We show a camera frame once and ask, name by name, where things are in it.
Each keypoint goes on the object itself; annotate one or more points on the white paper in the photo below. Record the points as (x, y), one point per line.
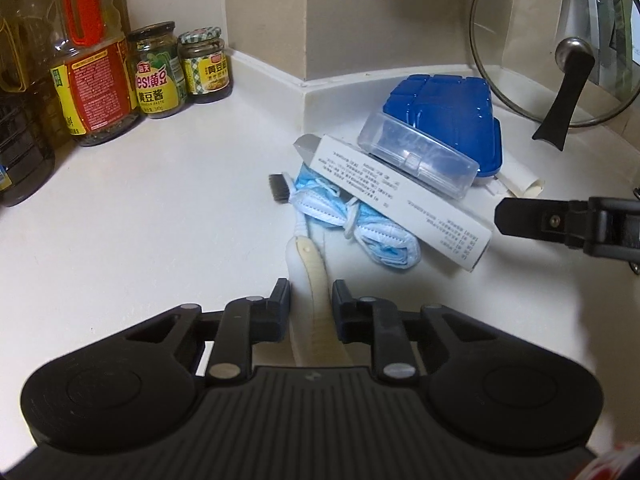
(520, 182)

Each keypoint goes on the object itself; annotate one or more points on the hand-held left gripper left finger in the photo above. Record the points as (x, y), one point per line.
(283, 310)

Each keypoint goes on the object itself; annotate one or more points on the sauce jar checkered lid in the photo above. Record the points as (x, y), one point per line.
(207, 72)

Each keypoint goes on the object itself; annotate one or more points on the white cardboard box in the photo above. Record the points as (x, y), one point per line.
(400, 195)

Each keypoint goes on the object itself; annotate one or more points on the clear plastic case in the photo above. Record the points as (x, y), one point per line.
(415, 152)

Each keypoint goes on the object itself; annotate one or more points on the sauce jar dark lid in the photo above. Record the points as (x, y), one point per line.
(157, 85)

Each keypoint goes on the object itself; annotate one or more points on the oil bottle red label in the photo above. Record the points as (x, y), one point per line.
(95, 90)

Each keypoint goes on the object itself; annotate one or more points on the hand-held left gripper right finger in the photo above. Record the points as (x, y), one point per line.
(340, 310)

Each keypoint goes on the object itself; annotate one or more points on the red white clothing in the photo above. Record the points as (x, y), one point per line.
(617, 467)

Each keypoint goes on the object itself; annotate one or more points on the peeled banana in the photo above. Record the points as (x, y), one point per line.
(315, 300)

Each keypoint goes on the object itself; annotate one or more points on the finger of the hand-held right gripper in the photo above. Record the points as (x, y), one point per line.
(530, 220)

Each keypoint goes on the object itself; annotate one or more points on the blue face mask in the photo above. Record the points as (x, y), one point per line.
(320, 200)
(385, 245)

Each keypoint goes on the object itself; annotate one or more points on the blue plastic container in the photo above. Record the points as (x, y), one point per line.
(445, 100)

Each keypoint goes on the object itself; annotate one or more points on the dark oil bottle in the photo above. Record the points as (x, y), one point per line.
(20, 135)

